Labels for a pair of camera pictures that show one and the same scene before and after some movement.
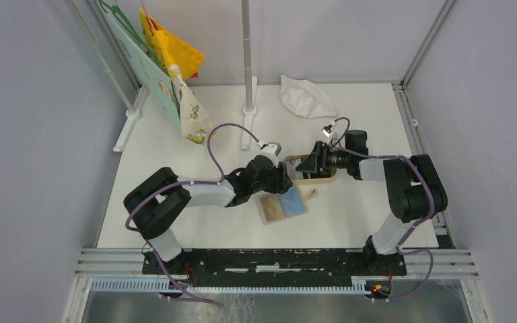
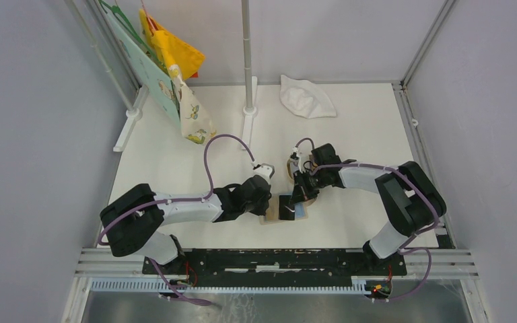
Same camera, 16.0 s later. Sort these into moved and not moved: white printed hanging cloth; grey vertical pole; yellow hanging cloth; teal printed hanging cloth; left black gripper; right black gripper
Moved: left black gripper; right black gripper
Not moved: yellow hanging cloth; grey vertical pole; white printed hanging cloth; teal printed hanging cloth
